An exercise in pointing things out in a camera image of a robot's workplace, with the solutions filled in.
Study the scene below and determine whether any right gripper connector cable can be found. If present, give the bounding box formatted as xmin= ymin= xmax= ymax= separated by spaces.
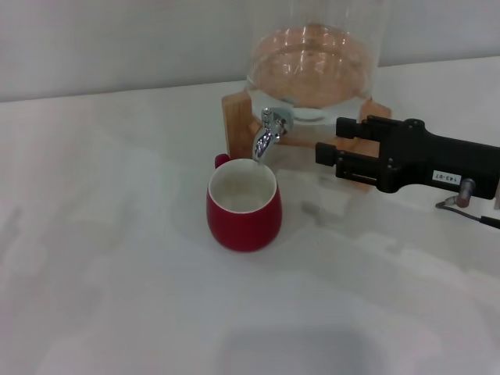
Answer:
xmin=435 ymin=177 xmax=500 ymax=230

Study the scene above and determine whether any white tablecloth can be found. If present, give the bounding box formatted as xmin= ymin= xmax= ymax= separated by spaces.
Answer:
xmin=0 ymin=54 xmax=500 ymax=375

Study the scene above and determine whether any red ceramic cup white inside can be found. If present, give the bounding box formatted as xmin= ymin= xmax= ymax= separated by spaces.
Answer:
xmin=205 ymin=153 xmax=283 ymax=253

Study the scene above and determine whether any chrome faucet tap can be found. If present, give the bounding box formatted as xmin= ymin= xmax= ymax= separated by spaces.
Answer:
xmin=253 ymin=107 xmax=295 ymax=163

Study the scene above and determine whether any wooden dispenser stand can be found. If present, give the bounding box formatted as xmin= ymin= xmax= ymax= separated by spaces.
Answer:
xmin=221 ymin=91 xmax=392 ymax=193

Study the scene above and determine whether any clear glass water dispenser jar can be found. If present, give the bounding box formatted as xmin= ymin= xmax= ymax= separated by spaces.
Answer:
xmin=244 ymin=0 xmax=387 ymax=123

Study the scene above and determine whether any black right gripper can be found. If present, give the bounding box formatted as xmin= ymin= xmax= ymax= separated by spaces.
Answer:
xmin=315 ymin=115 xmax=500 ymax=201

